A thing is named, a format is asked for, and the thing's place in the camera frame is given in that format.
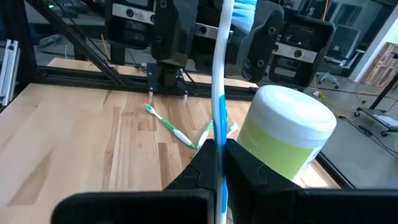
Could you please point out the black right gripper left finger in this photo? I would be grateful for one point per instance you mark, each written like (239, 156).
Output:
(205, 168)

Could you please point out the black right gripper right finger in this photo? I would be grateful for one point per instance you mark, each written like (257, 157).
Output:
(245, 174)

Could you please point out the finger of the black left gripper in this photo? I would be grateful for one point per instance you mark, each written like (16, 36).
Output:
(174, 31)
(258, 53)

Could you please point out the green and white toothbrush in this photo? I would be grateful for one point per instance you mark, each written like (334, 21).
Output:
(171, 126)
(233, 128)
(206, 133)

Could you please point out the blue and white toothbrush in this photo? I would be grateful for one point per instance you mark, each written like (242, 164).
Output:
(219, 62)

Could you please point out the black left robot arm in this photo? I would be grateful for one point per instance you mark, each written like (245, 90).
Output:
(169, 76)

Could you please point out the grey office chair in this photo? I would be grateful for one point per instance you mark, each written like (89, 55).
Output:
(342, 49)

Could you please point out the disinfecting wipes canister green label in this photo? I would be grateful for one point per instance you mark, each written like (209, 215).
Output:
(289, 124)

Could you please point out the wooden crate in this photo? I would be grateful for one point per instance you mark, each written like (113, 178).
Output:
(382, 65)

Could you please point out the black floor stand base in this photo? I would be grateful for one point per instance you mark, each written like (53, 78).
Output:
(373, 115)

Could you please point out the silver aluminium extrusion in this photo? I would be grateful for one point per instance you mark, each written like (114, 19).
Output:
(9, 71)

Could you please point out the black aluminium frame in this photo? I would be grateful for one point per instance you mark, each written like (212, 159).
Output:
(93, 80)

